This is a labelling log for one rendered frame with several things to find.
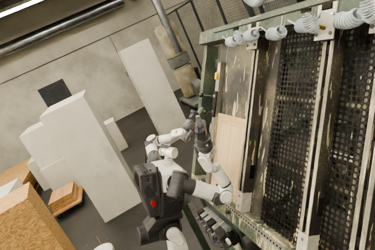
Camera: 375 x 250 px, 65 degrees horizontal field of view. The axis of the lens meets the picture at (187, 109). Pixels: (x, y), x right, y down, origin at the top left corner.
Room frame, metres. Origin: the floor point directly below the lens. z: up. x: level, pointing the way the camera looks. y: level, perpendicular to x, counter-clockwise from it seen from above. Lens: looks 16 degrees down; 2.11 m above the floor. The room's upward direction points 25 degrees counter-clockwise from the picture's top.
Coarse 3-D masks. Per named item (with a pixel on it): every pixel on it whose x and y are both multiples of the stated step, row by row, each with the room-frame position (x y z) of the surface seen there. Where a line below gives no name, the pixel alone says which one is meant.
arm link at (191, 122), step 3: (192, 111) 2.11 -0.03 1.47; (195, 111) 2.10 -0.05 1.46; (192, 114) 2.10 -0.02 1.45; (195, 114) 2.10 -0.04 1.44; (198, 114) 2.10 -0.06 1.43; (189, 117) 2.11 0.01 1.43; (192, 117) 2.09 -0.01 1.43; (195, 117) 2.10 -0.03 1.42; (201, 117) 2.11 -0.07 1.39; (186, 120) 2.11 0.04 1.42; (189, 120) 2.08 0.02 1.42; (192, 120) 2.09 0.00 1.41; (195, 120) 2.09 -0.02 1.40; (186, 123) 2.08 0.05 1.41; (189, 123) 2.07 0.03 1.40; (192, 123) 2.06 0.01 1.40; (192, 126) 2.06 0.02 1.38
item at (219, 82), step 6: (222, 66) 2.17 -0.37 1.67; (222, 72) 2.16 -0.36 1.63; (222, 78) 2.15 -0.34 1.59; (216, 84) 2.17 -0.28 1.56; (222, 84) 2.15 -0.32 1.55; (216, 90) 2.16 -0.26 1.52; (222, 90) 2.14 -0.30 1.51; (216, 108) 2.11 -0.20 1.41; (216, 114) 2.10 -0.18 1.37; (216, 120) 2.10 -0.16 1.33; (216, 126) 2.09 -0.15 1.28; (210, 132) 2.12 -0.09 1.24; (210, 174) 2.03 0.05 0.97; (210, 180) 2.02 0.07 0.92
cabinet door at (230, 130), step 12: (228, 120) 1.95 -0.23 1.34; (240, 120) 1.81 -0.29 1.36; (216, 132) 2.08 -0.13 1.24; (228, 132) 1.93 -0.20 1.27; (240, 132) 1.79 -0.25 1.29; (216, 144) 2.05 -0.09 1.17; (228, 144) 1.90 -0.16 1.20; (240, 144) 1.76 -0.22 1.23; (216, 156) 2.02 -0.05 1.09; (228, 156) 1.87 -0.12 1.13; (240, 156) 1.74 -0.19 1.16; (228, 168) 1.84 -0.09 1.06
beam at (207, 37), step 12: (312, 0) 1.33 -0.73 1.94; (348, 0) 1.15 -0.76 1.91; (360, 0) 1.09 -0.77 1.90; (372, 0) 1.05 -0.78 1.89; (300, 12) 1.39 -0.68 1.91; (312, 12) 1.32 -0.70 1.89; (360, 12) 1.12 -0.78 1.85; (228, 24) 2.04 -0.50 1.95; (264, 24) 1.65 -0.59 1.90; (276, 24) 1.55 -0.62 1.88; (288, 24) 1.46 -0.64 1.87; (204, 36) 2.38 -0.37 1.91; (216, 36) 2.18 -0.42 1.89; (228, 36) 2.01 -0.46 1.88
